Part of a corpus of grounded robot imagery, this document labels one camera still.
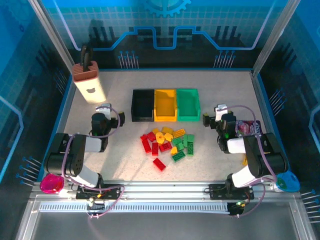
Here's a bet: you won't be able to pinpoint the purple candy bag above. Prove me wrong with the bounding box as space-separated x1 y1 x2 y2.
234 119 262 138

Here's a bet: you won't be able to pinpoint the green plastic bin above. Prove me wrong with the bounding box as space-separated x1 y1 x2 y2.
176 88 202 122

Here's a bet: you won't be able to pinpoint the black plastic bin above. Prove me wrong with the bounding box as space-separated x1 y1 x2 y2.
131 89 156 123

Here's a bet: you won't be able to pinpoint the cream knife block brown lid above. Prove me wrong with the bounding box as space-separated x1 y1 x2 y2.
71 60 108 105

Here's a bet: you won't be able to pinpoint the yellow plastic bin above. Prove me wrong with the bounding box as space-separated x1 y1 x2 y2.
153 88 179 123

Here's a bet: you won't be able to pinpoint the pink plastic cup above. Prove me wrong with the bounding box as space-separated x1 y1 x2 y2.
40 173 65 195

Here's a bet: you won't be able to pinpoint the small electronics board with LEDs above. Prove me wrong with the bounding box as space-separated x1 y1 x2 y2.
86 197 106 221
227 199 248 218

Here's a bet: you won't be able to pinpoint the blue plastic bowl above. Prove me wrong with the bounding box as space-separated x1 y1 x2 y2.
271 169 300 193

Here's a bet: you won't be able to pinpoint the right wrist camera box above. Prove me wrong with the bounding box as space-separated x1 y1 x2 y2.
214 103 229 120

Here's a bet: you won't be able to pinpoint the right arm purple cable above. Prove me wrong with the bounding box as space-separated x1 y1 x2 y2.
223 104 278 219

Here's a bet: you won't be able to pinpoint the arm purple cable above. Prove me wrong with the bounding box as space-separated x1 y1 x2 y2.
223 104 278 219
61 105 126 221

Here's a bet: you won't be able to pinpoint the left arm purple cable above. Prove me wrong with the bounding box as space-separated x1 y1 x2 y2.
61 105 126 221

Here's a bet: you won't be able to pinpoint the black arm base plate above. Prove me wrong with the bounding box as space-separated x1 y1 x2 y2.
75 184 125 201
208 183 255 200

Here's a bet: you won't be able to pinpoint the black handled utensil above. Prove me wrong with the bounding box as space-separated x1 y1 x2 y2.
79 44 94 72

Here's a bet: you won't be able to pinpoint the aluminium mounting rail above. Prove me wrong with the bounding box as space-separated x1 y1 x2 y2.
29 180 298 202

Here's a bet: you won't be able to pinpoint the white slotted cable duct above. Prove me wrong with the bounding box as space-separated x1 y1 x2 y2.
39 201 231 214

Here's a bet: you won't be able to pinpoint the aluminium frame post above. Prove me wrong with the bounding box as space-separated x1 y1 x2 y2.
28 0 76 83
250 0 302 77

